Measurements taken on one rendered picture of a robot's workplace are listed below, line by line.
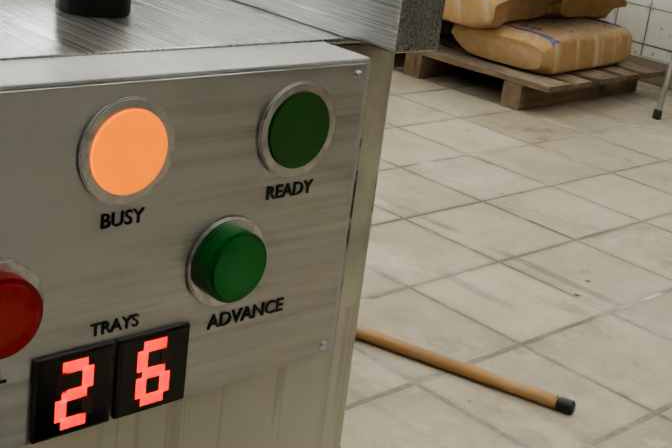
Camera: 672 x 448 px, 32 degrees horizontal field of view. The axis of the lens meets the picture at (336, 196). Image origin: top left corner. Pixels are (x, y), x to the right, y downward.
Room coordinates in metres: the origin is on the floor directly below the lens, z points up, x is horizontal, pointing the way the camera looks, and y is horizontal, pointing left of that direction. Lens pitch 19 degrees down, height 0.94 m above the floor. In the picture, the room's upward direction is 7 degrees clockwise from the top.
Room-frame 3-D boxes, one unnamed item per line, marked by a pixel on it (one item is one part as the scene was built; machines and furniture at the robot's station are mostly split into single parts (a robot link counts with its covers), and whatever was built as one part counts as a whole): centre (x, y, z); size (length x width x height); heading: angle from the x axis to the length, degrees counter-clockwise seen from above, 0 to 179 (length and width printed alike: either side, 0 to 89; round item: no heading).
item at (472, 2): (4.40, -0.34, 0.32); 0.72 x 0.42 x 0.17; 50
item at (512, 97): (4.56, -0.49, 0.06); 1.20 x 0.80 x 0.11; 48
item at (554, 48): (4.36, -0.72, 0.19); 0.72 x 0.42 x 0.15; 140
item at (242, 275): (0.43, 0.04, 0.76); 0.03 x 0.02 x 0.03; 135
